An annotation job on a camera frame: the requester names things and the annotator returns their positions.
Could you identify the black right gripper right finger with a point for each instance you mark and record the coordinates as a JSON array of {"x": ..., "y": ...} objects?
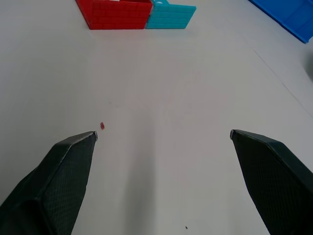
[{"x": 276, "y": 186}]

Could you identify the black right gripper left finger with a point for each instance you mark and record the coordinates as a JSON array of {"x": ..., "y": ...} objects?
[{"x": 56, "y": 186}]

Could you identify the cyan plastic basket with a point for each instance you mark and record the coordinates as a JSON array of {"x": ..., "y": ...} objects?
[{"x": 168, "y": 16}]

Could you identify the small red scrap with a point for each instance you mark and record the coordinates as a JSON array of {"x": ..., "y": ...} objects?
[{"x": 102, "y": 125}]

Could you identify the blue plastic bin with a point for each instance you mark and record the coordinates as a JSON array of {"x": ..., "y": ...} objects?
[{"x": 288, "y": 17}]

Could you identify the red plastic basket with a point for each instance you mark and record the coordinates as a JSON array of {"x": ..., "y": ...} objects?
[{"x": 119, "y": 15}]

